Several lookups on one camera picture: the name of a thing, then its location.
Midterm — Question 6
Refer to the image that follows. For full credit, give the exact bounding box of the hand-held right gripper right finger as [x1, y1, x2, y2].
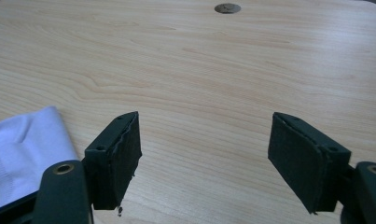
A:
[267, 111, 353, 215]

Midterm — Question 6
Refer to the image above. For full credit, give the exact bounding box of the round table cable grommet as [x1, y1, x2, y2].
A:
[214, 3, 242, 15]

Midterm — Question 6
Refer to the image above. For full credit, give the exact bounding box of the white cloth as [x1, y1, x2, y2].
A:
[0, 105, 79, 213]

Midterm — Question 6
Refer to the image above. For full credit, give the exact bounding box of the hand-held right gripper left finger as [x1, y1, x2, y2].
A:
[83, 111, 143, 211]

